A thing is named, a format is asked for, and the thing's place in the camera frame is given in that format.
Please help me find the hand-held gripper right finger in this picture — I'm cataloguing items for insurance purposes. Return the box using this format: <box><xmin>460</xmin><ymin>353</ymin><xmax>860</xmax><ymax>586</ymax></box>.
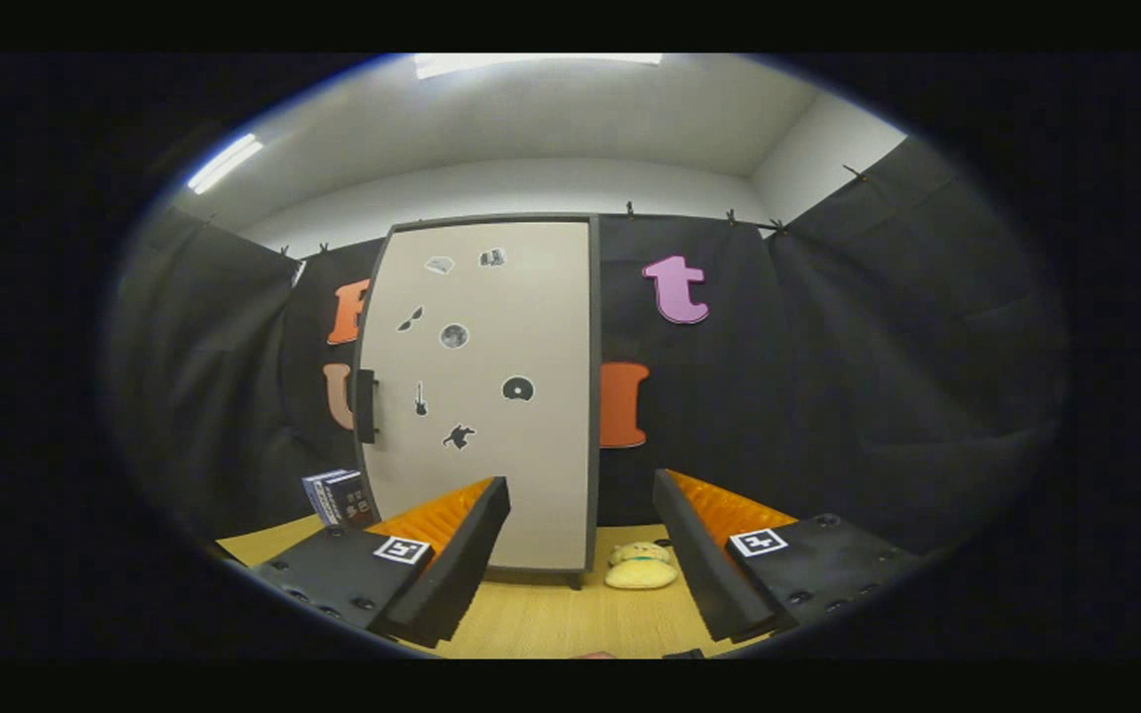
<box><xmin>652</xmin><ymin>468</ymin><xmax>928</xmax><ymax>643</ymax></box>

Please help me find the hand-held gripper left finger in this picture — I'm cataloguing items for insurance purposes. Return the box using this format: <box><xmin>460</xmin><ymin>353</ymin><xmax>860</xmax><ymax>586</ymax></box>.
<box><xmin>234</xmin><ymin>476</ymin><xmax>512</xmax><ymax>650</ymax></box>

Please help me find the white cabinet door black handle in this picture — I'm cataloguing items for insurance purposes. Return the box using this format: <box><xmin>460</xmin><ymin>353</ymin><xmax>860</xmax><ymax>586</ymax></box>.
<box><xmin>353</xmin><ymin>220</ymin><xmax>593</xmax><ymax>573</ymax></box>

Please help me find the yellow plush toy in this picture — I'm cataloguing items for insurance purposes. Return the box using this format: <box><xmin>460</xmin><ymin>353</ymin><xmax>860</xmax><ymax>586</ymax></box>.
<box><xmin>604</xmin><ymin>540</ymin><xmax>679</xmax><ymax>592</ymax></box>

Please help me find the blue book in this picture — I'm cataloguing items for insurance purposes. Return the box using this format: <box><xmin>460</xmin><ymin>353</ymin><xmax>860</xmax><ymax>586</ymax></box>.
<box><xmin>301</xmin><ymin>468</ymin><xmax>379</xmax><ymax>528</ymax></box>

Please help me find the grey cabinet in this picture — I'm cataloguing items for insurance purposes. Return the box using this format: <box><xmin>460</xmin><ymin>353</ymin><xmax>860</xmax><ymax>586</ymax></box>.
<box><xmin>351</xmin><ymin>213</ymin><xmax>603</xmax><ymax>592</ymax></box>

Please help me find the black backdrop cloth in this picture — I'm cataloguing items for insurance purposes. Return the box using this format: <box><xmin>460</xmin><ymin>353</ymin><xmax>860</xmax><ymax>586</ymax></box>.
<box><xmin>105</xmin><ymin>134</ymin><xmax>1067</xmax><ymax>556</ymax></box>

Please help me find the narrow ceiling light panel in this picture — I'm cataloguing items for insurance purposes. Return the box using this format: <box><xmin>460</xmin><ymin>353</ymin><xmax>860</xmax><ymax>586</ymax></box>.
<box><xmin>186</xmin><ymin>134</ymin><xmax>264</xmax><ymax>195</ymax></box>

